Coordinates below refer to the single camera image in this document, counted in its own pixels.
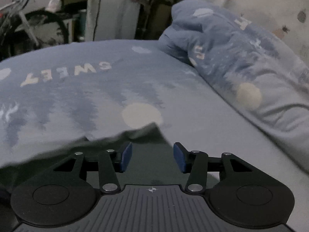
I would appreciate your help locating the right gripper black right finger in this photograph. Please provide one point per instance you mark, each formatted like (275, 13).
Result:
(235, 190)

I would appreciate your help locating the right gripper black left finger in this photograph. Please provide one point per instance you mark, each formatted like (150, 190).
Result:
(69, 190)

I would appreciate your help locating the blue printed bed sheet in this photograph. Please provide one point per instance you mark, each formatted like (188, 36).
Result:
(56, 95)

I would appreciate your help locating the blue printed duvet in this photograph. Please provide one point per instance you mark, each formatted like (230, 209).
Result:
(250, 68)

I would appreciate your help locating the fruit print white curtain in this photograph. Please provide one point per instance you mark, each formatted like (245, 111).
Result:
(287, 19)

